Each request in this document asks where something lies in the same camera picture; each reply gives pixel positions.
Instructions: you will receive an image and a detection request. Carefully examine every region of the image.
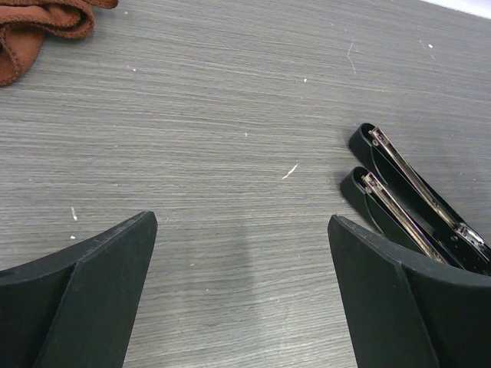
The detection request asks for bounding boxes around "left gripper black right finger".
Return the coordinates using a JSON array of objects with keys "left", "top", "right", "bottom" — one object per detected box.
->
[{"left": 328, "top": 215, "right": 490, "bottom": 367}]

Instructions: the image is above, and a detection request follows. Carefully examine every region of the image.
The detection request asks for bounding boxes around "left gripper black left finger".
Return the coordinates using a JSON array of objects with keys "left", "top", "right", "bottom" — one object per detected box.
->
[{"left": 1, "top": 212, "right": 157, "bottom": 367}]

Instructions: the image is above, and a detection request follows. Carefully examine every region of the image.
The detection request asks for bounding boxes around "black stapler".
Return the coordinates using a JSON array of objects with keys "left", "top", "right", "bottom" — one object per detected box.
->
[
  {"left": 340, "top": 166, "right": 458, "bottom": 266},
  {"left": 348, "top": 123, "right": 490, "bottom": 275}
]

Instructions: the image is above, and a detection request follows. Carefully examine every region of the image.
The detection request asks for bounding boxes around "orange-brown cloth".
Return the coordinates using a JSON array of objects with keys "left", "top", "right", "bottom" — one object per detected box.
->
[{"left": 1, "top": 0, "right": 118, "bottom": 87}]

